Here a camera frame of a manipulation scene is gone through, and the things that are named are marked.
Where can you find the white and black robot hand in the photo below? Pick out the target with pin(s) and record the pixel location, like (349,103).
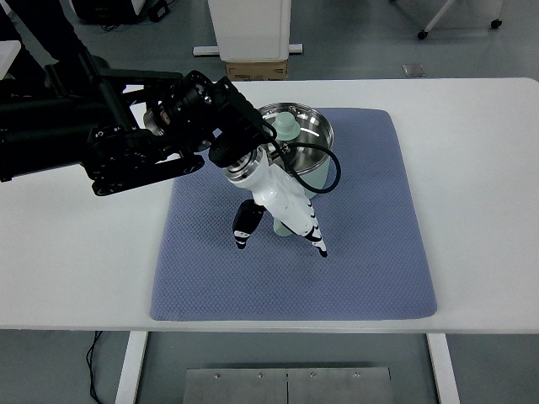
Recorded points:
(282,198)

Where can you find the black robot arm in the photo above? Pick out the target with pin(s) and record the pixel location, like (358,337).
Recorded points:
(63,122)

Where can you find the glass lid with green knob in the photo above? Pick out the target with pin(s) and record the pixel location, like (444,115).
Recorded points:
(313,126)

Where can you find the blue textured mat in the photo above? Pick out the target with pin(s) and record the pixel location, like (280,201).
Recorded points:
(295,286)

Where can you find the brown cardboard box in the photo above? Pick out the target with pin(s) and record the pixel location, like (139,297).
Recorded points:
(257,70)

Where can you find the white floor foot bar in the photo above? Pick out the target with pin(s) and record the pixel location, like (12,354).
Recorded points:
(204,50)

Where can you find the grey floor outlet plate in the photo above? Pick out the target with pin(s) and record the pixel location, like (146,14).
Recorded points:
(414,70)

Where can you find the white table leg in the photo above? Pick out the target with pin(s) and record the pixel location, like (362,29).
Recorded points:
(444,374)
(130,370)

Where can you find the black device on floor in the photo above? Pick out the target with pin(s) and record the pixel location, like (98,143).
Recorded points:
(109,10)

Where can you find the white pedestal cabinet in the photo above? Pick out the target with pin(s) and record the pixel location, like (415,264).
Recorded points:
(252,29)

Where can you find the white frame with caster wheels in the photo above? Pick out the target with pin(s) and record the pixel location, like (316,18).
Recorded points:
(438,12)

